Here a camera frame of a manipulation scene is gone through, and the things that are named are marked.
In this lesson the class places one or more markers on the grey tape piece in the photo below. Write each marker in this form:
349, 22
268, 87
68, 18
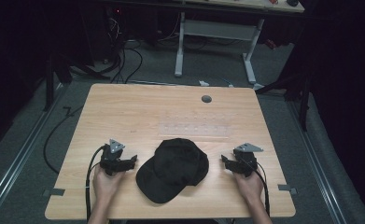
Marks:
55, 192
286, 188

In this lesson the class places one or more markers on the person's right hand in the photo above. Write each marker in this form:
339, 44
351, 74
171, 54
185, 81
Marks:
251, 186

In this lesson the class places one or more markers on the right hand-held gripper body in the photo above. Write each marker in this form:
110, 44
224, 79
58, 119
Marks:
245, 163

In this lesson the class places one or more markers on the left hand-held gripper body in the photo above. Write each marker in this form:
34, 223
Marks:
111, 160

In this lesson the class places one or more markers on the white metal desk frame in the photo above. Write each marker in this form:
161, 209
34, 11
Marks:
216, 30

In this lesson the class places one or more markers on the small white floor object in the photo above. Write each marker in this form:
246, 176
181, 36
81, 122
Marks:
203, 83

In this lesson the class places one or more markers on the person's left hand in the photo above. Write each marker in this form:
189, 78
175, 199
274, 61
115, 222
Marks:
105, 185

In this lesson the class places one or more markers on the dark round table grommet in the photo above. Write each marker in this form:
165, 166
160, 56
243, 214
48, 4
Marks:
206, 99

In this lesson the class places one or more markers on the black baseball cap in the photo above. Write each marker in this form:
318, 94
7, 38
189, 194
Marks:
174, 169

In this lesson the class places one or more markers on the black metal stand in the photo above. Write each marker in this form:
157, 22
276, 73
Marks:
303, 102
49, 81

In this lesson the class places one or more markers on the small red object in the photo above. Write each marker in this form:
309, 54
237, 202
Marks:
271, 44

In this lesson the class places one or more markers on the light wooden desk top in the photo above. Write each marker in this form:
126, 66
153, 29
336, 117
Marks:
248, 4

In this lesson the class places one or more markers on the metal floor rail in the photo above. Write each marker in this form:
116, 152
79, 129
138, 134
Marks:
317, 161
21, 155

